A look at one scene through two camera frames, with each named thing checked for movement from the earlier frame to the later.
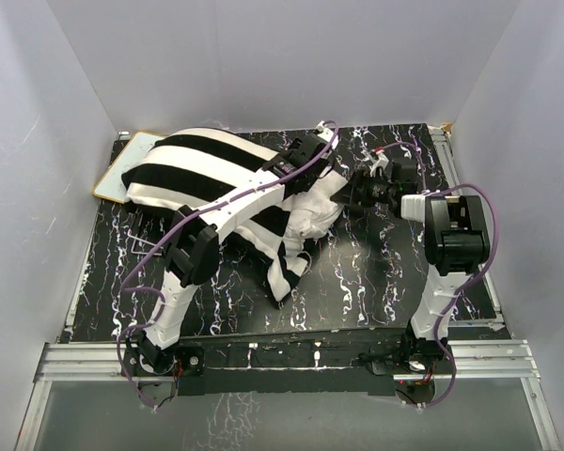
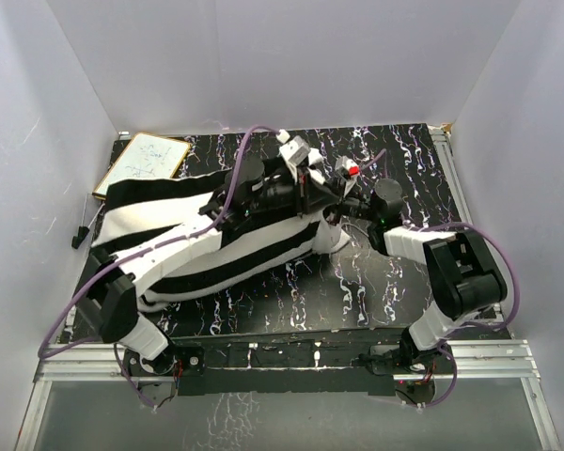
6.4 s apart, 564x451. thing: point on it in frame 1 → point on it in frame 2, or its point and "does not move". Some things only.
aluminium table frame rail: (490, 361) does not move
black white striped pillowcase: (189, 166) → (137, 209)
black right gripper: (356, 192) → (341, 206)
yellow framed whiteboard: (132, 152) does not move
